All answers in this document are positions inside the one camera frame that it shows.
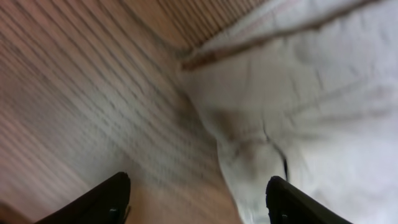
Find beige cotton shorts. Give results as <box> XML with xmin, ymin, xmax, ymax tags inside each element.
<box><xmin>180</xmin><ymin>0</ymin><xmax>397</xmax><ymax>223</ymax></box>

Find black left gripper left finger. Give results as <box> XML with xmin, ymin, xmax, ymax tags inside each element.
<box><xmin>36</xmin><ymin>172</ymin><xmax>131</xmax><ymax>224</ymax></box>

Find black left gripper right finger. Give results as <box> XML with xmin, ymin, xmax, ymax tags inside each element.
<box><xmin>266</xmin><ymin>176</ymin><xmax>350</xmax><ymax>224</ymax></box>

